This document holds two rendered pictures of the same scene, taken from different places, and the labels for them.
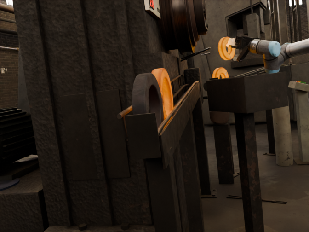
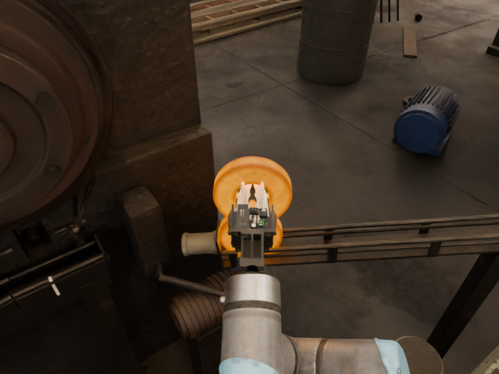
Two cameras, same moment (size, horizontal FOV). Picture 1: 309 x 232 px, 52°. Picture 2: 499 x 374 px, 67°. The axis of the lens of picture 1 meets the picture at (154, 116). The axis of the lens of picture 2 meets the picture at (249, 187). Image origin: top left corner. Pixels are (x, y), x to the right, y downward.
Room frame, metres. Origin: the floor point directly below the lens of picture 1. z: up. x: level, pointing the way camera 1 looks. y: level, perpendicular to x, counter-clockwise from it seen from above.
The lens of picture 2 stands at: (1.81, -0.93, 1.41)
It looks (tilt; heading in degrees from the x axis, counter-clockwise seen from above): 41 degrees down; 42
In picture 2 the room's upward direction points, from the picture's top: straight up
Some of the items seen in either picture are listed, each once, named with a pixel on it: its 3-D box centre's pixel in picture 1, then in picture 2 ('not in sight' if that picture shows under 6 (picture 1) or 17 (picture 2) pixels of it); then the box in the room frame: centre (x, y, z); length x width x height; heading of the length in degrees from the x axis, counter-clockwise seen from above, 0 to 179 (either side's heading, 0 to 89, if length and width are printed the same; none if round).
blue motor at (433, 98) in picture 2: not in sight; (429, 116); (4.18, -0.35, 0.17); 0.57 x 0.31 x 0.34; 7
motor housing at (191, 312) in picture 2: (222, 142); (215, 336); (2.18, -0.45, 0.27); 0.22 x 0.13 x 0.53; 167
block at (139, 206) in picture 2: (193, 86); (145, 232); (2.12, -0.28, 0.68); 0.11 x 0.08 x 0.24; 77
